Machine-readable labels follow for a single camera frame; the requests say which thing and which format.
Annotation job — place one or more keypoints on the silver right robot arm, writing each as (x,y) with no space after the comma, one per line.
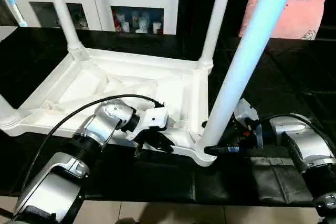
(302,142)

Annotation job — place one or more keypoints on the black work mat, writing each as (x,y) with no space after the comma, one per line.
(157,179)

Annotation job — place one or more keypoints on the dark left robot foot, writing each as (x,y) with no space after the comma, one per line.
(126,221)

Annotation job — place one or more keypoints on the red and white carton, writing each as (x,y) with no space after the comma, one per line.
(116,22)

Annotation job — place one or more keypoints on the pink pillow with print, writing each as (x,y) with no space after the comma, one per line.
(294,16)

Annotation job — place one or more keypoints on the white blue patterned pole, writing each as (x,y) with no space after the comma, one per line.
(14,6)

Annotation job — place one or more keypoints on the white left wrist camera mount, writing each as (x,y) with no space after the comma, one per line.
(155,119)

